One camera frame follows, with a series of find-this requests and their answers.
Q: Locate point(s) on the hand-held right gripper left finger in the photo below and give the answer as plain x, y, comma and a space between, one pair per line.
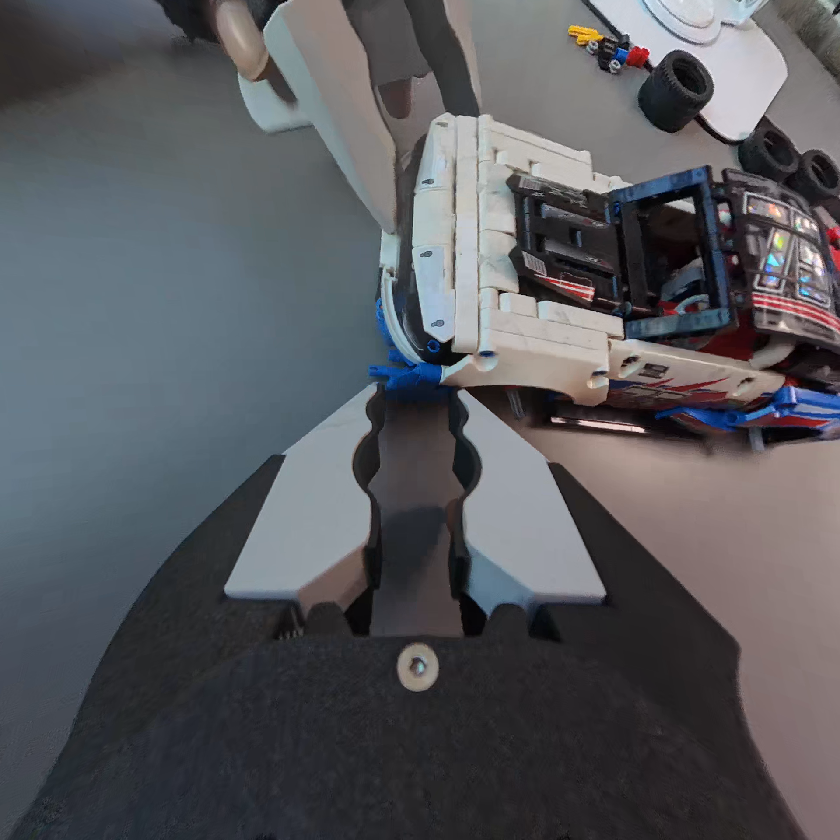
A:
308, 525

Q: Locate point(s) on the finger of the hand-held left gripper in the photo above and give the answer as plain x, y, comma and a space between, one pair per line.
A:
341, 98
426, 39

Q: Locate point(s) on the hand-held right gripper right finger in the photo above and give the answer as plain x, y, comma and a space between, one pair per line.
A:
525, 531

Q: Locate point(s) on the white brick-built race car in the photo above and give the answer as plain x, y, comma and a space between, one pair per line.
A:
538, 341

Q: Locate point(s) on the grey desk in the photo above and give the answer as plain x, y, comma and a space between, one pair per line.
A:
131, 328

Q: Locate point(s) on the person's left hand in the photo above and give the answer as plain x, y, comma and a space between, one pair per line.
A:
241, 39

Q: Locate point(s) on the yellow connector pieces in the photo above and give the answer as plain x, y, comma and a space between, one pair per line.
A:
584, 34

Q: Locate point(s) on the cluster of small mixed pieces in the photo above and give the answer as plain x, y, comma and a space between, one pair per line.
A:
617, 54

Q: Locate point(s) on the black rubber toy tyre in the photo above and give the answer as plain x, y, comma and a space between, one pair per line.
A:
676, 92
817, 176
768, 152

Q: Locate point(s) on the white book stand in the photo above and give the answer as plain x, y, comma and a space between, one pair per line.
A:
741, 79

